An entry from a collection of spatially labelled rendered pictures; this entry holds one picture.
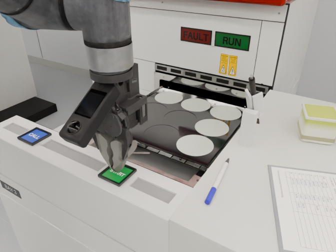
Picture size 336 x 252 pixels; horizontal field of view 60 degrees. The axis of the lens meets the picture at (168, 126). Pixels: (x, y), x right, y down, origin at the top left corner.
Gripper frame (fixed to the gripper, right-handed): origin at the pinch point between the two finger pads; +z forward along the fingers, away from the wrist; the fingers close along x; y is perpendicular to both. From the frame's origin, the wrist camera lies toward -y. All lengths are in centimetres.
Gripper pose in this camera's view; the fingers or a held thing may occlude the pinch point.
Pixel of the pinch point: (113, 168)
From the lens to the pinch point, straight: 58.9
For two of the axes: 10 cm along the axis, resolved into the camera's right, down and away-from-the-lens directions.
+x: -8.5, -2.7, 4.5
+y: 5.3, -4.4, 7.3
